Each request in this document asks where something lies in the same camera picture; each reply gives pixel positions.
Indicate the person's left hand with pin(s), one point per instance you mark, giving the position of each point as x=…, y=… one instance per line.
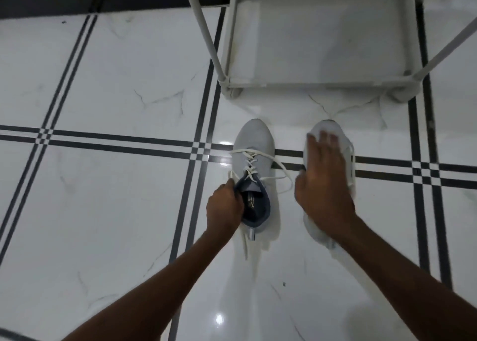
x=223, y=212

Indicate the person's left forearm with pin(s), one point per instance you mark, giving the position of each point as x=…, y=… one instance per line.
x=164, y=292

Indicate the person's right thumb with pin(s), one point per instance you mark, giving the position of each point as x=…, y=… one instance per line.
x=300, y=182

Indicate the person's right forearm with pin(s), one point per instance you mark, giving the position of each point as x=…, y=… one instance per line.
x=402, y=277

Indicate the white metal shoe rack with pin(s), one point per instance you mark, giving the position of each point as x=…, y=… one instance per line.
x=320, y=39

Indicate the person's left fingers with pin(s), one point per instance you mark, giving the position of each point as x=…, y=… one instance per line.
x=233, y=191

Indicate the white sneaker with blue collar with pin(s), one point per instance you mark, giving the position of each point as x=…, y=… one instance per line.
x=253, y=147

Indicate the person's right hand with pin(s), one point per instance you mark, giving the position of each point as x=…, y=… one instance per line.
x=324, y=191

